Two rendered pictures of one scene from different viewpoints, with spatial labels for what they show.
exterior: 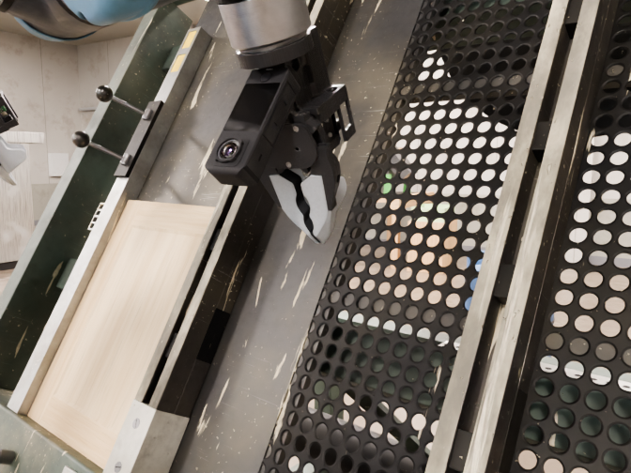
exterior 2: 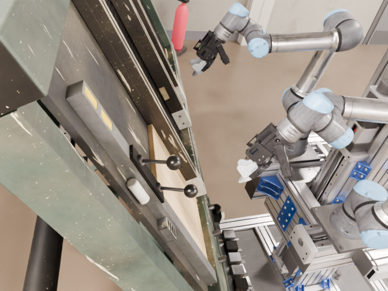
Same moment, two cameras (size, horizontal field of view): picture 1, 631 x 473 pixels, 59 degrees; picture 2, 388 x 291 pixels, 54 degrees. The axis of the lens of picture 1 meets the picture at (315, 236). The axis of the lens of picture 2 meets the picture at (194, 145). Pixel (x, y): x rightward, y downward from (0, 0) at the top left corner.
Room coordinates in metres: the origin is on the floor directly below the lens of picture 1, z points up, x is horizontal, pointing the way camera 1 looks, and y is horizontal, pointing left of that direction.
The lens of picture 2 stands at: (1.85, 0.88, 2.20)
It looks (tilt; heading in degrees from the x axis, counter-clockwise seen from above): 40 degrees down; 212
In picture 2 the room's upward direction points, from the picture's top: 13 degrees clockwise
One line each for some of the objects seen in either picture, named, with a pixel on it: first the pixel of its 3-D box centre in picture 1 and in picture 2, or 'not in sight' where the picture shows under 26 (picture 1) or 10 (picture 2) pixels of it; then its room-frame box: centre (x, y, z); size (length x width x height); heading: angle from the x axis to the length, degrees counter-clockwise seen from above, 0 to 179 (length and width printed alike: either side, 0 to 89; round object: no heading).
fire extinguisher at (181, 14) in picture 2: not in sight; (179, 25); (-1.49, -1.81, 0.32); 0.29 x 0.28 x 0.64; 58
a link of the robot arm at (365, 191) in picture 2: not in sight; (366, 199); (0.55, 0.88, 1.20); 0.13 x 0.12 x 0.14; 37
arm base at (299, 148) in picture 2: not in sight; (294, 137); (0.28, 0.45, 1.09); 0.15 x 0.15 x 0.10
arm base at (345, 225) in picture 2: not in sight; (352, 216); (0.54, 0.87, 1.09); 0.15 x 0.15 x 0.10
